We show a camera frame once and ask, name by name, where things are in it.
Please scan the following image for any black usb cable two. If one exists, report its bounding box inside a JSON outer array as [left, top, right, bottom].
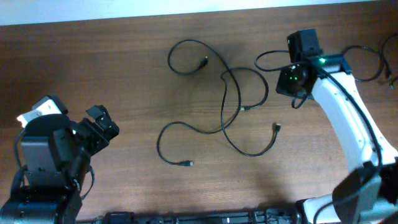
[[156, 39, 243, 167]]

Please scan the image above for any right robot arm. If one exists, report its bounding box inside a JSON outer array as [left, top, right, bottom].
[[276, 29, 397, 223]]

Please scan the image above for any black usb cable three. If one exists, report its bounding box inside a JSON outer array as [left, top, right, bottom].
[[220, 67, 282, 157]]

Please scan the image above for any black usb cable one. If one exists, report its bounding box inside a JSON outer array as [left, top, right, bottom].
[[340, 32, 398, 90]]

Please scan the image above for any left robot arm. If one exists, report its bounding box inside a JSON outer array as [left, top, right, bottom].
[[1, 105, 119, 223]]

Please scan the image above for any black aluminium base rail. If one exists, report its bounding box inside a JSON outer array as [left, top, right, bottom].
[[76, 204, 307, 224]]

